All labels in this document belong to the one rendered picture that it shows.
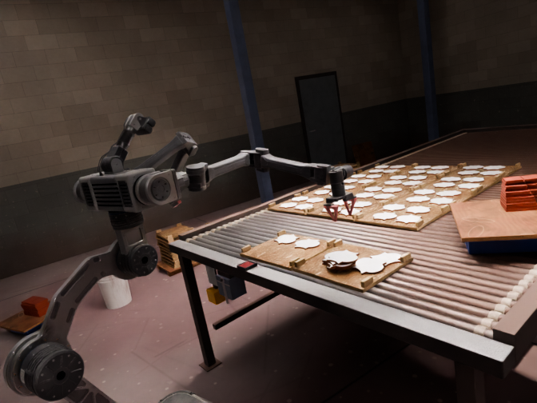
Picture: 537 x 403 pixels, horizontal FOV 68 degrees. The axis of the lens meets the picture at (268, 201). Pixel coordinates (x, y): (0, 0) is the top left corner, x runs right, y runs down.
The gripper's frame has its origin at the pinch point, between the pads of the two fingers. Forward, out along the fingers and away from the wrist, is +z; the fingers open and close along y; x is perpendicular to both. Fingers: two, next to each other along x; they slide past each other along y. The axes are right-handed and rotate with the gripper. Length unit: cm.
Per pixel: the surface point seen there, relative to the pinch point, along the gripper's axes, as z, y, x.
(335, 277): 24.7, -8.2, 2.0
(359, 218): 24, 59, 41
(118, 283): 86, -24, 288
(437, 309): 28, -7, -42
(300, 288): 26.6, -20.7, 11.3
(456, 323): 28, -11, -51
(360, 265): 23.4, 3.4, -2.8
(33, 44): -202, 18, 537
